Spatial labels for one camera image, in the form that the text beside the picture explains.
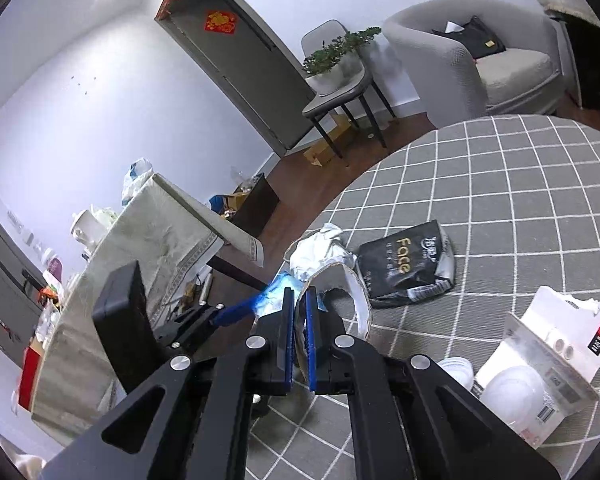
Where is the brown packing tape roll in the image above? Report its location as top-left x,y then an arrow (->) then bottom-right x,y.
311,262 -> 372,340

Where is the black Face tissue pack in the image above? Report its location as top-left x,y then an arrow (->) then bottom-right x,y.
356,220 -> 455,309

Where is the clear plastic blister package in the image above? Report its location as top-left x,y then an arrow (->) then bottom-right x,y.
472,286 -> 600,448

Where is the white paper ball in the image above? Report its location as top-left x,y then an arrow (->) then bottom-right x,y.
285,222 -> 356,282

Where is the dark wooden table leg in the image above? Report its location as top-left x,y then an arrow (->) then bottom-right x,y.
207,256 -> 268,292

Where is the white electric kettle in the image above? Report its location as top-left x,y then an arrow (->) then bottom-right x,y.
70,209 -> 107,254

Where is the black storage box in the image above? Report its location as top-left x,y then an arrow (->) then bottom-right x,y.
230,174 -> 279,238

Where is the white plastic bag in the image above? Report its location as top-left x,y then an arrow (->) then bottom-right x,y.
121,157 -> 154,206

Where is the cardboard box under chair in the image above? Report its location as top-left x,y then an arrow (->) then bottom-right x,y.
303,112 -> 354,168

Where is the grey checked round tablecloth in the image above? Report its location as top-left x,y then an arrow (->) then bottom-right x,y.
245,115 -> 600,479

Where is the grey dining chair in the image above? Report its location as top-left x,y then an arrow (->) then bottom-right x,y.
301,20 -> 396,158

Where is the grey door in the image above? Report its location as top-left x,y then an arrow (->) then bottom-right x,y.
156,0 -> 313,157

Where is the potted green plant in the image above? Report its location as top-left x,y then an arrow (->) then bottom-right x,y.
302,21 -> 381,96

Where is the red fu door decoration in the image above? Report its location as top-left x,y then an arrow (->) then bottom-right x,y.
204,10 -> 237,35

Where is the grey armchair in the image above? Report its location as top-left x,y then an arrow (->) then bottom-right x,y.
382,0 -> 566,128

